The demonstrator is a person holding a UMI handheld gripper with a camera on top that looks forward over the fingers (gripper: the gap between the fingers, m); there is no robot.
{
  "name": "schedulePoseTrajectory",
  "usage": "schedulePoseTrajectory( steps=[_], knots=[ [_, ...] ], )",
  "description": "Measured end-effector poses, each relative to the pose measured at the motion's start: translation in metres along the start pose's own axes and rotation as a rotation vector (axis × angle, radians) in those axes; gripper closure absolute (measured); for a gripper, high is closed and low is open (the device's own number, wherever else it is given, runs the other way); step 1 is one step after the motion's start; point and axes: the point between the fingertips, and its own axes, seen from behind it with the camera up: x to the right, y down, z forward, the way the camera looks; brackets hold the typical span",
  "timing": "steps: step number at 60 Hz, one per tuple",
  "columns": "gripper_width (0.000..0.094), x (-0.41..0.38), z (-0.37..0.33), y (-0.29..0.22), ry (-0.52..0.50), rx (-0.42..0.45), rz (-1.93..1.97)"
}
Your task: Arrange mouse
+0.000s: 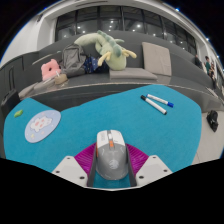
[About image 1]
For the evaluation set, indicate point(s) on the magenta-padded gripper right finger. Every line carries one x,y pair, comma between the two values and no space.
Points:
155,170

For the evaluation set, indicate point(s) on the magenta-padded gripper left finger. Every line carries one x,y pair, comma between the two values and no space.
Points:
68,170

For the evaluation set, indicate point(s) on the grey computer mouse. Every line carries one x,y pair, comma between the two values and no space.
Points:
112,160

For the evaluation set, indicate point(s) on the round light blue mouse pad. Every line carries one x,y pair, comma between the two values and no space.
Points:
41,126

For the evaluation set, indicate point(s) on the white marker with black cap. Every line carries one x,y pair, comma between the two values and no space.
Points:
154,105

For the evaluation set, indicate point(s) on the white marker with blue cap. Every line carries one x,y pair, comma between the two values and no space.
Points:
160,100

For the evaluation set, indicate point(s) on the black bag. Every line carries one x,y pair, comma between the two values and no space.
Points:
212,121

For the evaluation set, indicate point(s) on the small green eraser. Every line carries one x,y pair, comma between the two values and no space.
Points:
18,113

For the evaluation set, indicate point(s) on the flat grey seat cushion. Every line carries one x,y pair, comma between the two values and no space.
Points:
133,74
43,86
26,91

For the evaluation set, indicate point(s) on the black suitcase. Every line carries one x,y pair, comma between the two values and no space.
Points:
9,101

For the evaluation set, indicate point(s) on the tan round pouch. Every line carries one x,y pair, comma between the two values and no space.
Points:
61,79

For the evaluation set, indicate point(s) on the pink plush cushion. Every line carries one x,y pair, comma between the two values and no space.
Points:
49,70

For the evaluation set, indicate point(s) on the dark blue patterned bag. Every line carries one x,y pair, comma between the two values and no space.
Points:
93,65

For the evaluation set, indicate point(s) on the upright grey seat cushion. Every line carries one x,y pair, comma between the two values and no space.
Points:
156,59

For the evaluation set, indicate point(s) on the person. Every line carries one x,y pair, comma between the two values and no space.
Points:
213,71
207,66
198,62

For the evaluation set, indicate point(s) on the green plush dragon toy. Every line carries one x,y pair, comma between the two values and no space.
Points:
115,55

